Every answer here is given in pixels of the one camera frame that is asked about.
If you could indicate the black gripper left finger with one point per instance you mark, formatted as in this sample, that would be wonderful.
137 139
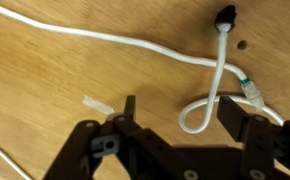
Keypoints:
125 153

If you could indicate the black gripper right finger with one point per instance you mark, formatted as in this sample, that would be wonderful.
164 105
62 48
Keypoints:
268 150

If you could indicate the clear tape piece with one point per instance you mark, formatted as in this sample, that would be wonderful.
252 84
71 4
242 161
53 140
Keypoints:
96 104

